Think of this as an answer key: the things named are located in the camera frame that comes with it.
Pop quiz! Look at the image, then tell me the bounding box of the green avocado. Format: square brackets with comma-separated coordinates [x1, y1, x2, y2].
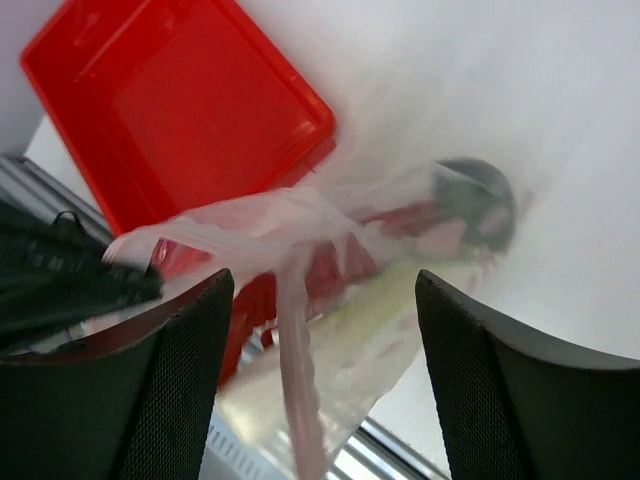
[434, 157, 518, 252]

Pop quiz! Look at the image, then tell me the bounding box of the red toy lobster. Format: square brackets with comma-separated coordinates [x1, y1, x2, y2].
[305, 199, 439, 301]

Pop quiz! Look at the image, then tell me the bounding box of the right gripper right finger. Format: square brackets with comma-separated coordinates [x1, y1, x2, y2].
[415, 271, 639, 479]

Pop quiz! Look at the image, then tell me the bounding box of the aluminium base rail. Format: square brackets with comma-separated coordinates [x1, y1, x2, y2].
[1, 155, 113, 245]

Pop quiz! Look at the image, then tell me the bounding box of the slotted cable duct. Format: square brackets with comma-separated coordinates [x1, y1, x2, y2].
[199, 411, 286, 480]

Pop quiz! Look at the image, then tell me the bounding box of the red plastic tray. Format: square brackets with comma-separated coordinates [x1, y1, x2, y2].
[19, 0, 337, 386]

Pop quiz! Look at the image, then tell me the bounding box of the clear zip top bag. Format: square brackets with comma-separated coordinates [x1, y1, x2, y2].
[104, 157, 524, 479]

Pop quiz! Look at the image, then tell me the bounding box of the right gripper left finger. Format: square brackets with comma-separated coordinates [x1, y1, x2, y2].
[1, 269, 234, 479]

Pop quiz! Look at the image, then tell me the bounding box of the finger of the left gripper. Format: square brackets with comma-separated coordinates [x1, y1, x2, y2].
[1, 201, 163, 350]

